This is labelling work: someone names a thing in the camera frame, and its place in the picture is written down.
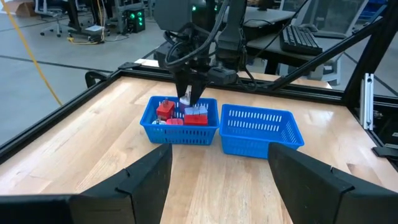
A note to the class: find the light blue charger block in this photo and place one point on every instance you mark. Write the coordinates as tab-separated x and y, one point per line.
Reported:
196	111

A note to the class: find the black keyboard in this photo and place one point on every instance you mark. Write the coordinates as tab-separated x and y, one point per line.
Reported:
300	40

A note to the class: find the grey desk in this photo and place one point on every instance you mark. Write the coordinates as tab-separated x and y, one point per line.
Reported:
267	17

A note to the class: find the brown cardboard box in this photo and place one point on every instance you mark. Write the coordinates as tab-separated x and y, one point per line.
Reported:
21	7

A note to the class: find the black computer with green lights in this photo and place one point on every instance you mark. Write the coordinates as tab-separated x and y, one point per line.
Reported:
135	21

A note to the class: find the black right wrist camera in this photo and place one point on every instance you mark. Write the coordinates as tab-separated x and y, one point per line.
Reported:
222	76

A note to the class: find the silver aluminium bracket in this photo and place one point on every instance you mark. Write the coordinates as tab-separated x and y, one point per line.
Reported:
367	102

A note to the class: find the blue plastic basket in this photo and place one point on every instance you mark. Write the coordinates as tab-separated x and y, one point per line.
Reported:
180	135
248	146

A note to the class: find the office chair with white base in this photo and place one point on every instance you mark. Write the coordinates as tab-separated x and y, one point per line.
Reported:
49	29

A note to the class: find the small red usb charger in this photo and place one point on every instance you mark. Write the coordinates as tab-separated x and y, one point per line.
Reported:
196	120

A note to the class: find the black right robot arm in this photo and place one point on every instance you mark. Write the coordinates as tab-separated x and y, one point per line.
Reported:
174	15

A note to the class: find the small blue white plug adapter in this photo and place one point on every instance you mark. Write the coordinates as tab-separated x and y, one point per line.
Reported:
184	100

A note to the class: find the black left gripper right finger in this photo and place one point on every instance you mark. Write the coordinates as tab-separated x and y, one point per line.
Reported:
311	193

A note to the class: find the black aluminium table frame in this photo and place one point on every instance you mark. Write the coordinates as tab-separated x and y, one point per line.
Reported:
311	93

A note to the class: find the white yellow-green adapter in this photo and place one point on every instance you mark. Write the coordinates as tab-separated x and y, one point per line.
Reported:
158	122

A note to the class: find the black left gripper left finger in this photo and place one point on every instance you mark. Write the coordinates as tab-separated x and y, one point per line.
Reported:
140	193

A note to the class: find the red four-port charger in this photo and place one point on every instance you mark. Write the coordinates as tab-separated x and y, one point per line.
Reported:
164	111

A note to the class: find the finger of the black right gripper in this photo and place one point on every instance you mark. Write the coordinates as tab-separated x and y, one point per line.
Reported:
198	88
181	84

